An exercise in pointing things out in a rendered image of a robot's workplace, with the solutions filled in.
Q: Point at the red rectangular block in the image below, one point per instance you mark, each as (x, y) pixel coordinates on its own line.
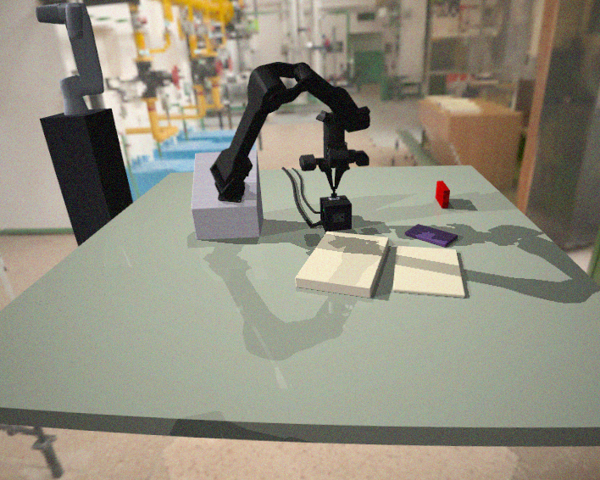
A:
(442, 194)

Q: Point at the cream flat rectangular box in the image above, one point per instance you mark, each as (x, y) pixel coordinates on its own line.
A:
(344, 263)

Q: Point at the cream flat square slab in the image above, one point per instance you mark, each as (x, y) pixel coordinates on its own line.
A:
(433, 271)

